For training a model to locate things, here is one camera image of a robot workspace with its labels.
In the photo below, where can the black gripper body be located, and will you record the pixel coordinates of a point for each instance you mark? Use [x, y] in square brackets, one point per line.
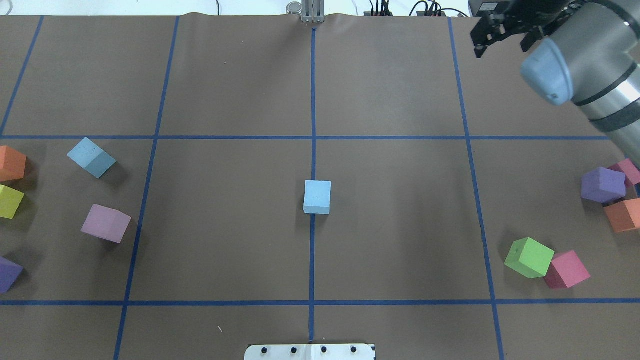
[502, 31]

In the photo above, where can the purple foam block right side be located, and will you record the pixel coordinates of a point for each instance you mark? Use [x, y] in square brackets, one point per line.
[603, 185]

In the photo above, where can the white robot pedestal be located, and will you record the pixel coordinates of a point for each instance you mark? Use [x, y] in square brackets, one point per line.
[331, 351]

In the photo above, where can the purple foam block left side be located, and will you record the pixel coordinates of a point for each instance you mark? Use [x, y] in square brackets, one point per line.
[9, 273]

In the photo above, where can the purple foam block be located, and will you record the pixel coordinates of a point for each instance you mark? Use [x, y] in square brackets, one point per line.
[603, 185]
[9, 273]

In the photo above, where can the orange foam block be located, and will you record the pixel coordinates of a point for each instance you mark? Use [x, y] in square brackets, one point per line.
[12, 164]
[624, 216]

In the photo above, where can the orange foam block right side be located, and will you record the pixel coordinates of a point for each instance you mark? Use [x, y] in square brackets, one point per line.
[624, 216]

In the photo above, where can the magenta foam block beside green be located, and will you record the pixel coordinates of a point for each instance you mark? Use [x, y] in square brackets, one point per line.
[566, 270]

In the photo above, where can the orange foam block left side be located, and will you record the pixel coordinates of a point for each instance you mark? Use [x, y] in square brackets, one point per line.
[12, 164]

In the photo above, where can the yellow foam block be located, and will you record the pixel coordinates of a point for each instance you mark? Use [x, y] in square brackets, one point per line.
[10, 200]

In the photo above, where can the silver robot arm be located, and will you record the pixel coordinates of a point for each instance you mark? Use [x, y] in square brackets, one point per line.
[579, 52]

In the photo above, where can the black power strip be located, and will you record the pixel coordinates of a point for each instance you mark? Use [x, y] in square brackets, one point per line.
[420, 8]

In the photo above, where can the aluminium frame post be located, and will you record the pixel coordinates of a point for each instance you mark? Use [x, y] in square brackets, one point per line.
[312, 11]

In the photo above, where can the pink foam block near tray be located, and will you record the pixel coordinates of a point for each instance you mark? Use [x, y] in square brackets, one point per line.
[630, 170]

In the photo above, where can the small metal cylinder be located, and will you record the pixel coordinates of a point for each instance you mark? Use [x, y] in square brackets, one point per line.
[294, 8]

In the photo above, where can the light blue foam block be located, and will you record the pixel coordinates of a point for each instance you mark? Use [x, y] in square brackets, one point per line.
[317, 194]
[91, 158]

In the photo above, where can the lilac pink foam block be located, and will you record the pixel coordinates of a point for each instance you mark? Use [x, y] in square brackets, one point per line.
[106, 223]

